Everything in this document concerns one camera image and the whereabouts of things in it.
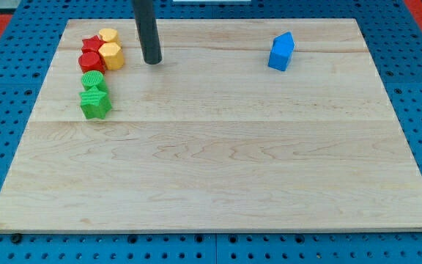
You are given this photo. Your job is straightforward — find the yellow hexagon block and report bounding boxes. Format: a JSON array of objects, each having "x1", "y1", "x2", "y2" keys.
[{"x1": 98, "y1": 43, "x2": 125, "y2": 70}]

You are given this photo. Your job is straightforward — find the light wooden board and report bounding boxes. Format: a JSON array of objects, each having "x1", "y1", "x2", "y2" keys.
[{"x1": 0, "y1": 18, "x2": 422, "y2": 234}]

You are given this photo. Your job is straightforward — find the blue pentagon block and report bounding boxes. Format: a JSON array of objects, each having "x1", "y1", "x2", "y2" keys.
[{"x1": 268, "y1": 32, "x2": 295, "y2": 71}]

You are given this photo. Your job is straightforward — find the green star block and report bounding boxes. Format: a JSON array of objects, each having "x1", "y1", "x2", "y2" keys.
[{"x1": 79, "y1": 86, "x2": 112, "y2": 120}]

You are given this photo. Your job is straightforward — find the green cylinder block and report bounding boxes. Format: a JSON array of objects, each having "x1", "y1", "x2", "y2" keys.
[{"x1": 81, "y1": 70, "x2": 108, "y2": 93}]

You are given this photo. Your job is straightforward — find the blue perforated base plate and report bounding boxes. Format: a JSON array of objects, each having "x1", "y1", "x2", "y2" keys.
[{"x1": 0, "y1": 0, "x2": 422, "y2": 263}]

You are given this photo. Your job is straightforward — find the red cylinder block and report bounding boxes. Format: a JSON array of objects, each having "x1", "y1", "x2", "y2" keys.
[{"x1": 78, "y1": 52, "x2": 106, "y2": 73}]

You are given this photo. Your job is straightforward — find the red star block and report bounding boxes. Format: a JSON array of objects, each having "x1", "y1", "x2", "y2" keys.
[{"x1": 81, "y1": 35, "x2": 105, "y2": 54}]

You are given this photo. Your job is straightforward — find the yellow round block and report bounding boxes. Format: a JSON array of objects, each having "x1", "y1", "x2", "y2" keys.
[{"x1": 98, "y1": 28, "x2": 122, "y2": 46}]

